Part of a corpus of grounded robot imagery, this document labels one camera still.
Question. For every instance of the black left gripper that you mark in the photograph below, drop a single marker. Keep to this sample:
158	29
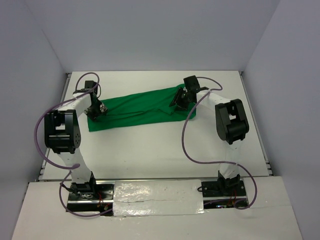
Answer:
103	109

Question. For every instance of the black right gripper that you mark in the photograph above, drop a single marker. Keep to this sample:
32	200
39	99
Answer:
176	98

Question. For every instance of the green t shirt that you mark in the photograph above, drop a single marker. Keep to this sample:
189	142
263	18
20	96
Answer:
143	108

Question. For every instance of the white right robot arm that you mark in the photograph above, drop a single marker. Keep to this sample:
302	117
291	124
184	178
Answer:
231	124

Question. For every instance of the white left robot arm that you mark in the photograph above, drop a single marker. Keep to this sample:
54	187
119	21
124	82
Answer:
62	135

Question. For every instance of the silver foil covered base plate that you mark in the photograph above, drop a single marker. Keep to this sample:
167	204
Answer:
157	198

